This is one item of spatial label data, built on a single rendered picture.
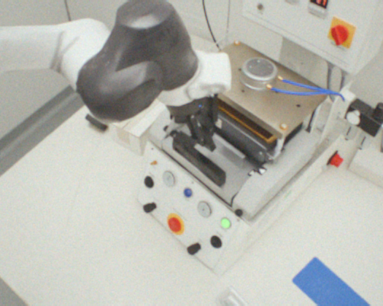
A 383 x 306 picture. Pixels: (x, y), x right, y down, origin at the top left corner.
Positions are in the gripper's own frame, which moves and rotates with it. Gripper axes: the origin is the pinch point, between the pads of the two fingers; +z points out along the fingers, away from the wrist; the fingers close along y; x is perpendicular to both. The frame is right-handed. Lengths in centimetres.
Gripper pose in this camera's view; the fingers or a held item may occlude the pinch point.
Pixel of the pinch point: (206, 139)
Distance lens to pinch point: 79.3
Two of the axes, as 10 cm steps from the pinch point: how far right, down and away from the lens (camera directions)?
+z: 2.4, 4.1, 8.8
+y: -6.8, 7.2, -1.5
